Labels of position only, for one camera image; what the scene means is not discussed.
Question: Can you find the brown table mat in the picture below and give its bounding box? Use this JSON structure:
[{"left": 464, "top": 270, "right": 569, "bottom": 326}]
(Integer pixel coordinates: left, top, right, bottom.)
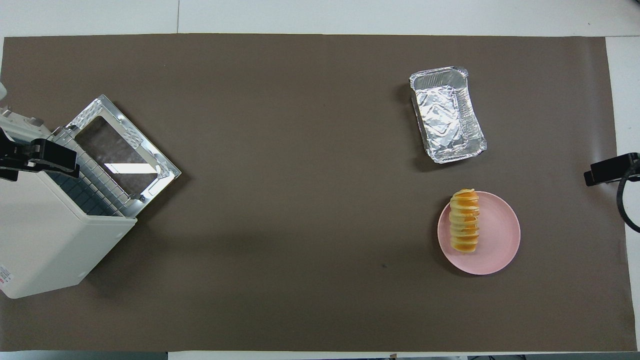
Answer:
[{"left": 0, "top": 33, "right": 638, "bottom": 353}]

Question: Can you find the sliced yellow bread loaf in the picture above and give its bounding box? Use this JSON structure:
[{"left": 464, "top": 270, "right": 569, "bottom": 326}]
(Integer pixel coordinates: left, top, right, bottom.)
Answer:
[{"left": 448, "top": 188, "right": 481, "bottom": 254}]

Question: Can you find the oven wire rack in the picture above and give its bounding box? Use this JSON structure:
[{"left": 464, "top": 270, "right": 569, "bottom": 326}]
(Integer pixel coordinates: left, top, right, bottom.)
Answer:
[{"left": 47, "top": 135, "right": 132, "bottom": 217}]

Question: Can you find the aluminium foil tray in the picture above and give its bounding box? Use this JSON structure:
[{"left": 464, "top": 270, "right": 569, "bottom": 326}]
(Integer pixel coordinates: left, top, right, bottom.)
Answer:
[{"left": 409, "top": 66, "right": 488, "bottom": 165}]

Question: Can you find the cream toaster oven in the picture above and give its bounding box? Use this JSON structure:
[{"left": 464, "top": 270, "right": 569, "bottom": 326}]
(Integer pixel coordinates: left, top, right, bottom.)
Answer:
[{"left": 0, "top": 105, "right": 138, "bottom": 300}]

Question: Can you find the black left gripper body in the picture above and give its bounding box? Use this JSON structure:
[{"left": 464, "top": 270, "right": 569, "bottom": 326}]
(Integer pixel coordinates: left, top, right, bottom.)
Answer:
[{"left": 0, "top": 127, "right": 21, "bottom": 182}]

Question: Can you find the pink round plate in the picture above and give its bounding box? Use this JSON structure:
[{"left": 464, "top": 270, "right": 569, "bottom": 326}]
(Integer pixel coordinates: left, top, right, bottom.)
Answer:
[{"left": 437, "top": 191, "right": 521, "bottom": 275}]

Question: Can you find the glass oven door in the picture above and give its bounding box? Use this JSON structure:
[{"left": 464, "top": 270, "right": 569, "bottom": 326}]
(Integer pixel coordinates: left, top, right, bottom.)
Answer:
[{"left": 64, "top": 94, "right": 182, "bottom": 218}]

